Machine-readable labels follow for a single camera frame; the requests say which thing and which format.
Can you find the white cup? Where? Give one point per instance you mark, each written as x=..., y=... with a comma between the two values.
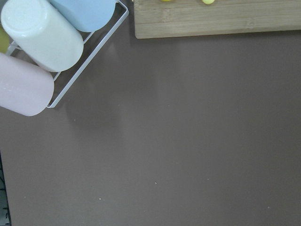
x=43, y=33

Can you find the pink cup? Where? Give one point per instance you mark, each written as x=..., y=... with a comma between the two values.
x=24, y=88

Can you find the yellow cup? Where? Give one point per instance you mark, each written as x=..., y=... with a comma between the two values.
x=4, y=41

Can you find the blue cup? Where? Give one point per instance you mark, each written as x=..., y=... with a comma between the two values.
x=86, y=15

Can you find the lemon slice right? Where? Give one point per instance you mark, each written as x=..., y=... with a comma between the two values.
x=208, y=2

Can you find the bamboo cutting board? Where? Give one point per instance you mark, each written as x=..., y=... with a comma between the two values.
x=180, y=18

